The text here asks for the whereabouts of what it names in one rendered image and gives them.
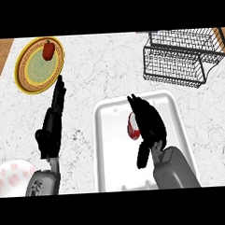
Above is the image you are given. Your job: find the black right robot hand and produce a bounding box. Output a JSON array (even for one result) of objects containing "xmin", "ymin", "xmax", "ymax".
[{"xmin": 125, "ymin": 91, "xmax": 170, "ymax": 171}]

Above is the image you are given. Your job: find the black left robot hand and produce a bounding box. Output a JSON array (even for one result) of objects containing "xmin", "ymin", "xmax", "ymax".
[{"xmin": 31, "ymin": 74, "xmax": 71, "ymax": 161}]

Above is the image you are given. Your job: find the white plastic tray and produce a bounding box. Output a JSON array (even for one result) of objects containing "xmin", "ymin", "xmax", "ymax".
[{"xmin": 90, "ymin": 88, "xmax": 201, "ymax": 194}]

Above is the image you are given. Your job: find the yellow and green plate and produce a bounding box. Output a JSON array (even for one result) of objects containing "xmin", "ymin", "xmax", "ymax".
[{"xmin": 12, "ymin": 35, "xmax": 67, "ymax": 96}]

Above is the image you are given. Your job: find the white plate with pink spots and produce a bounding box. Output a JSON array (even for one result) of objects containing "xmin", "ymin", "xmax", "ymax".
[{"xmin": 0, "ymin": 158, "xmax": 40, "ymax": 199}]

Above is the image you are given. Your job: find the red bell pepper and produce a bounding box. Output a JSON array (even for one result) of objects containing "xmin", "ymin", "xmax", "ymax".
[{"xmin": 40, "ymin": 39, "xmax": 57, "ymax": 62}]

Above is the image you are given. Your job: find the black wire tiered basket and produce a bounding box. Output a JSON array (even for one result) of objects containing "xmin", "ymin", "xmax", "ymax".
[{"xmin": 140, "ymin": 26, "xmax": 225, "ymax": 92}]

